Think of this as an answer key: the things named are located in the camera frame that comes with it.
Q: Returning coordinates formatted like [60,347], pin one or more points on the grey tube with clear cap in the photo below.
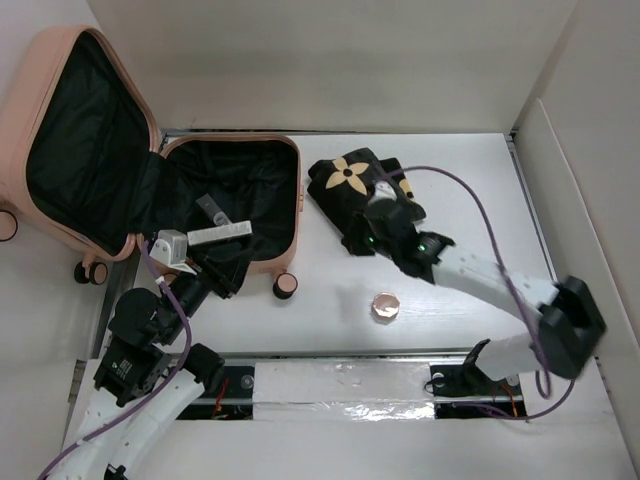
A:
[212,210]

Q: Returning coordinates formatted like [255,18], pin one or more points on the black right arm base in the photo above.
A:
[463,391]

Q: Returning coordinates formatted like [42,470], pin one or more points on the silver rectangular box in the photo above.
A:
[219,233]

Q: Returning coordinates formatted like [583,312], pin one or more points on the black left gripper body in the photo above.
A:
[192,290]

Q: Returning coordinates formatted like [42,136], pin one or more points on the pink hard-shell suitcase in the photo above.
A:
[82,158]

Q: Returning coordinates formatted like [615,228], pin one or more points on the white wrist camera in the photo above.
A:
[382,191]
[170,249]

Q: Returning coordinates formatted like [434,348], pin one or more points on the black towel with cream flowers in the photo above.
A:
[342,187]

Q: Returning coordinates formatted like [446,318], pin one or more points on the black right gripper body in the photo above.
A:
[364,243]

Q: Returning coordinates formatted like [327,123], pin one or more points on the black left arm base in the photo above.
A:
[232,400]

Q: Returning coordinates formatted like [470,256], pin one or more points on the pink round compact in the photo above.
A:
[385,307]

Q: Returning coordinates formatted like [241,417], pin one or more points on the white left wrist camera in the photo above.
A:
[170,249]

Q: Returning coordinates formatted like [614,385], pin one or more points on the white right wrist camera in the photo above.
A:
[382,191]

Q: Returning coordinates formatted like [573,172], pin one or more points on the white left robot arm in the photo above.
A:
[152,369]

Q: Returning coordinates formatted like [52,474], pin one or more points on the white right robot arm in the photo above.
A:
[563,323]

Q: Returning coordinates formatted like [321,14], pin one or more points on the white foam block with tape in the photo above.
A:
[341,390]

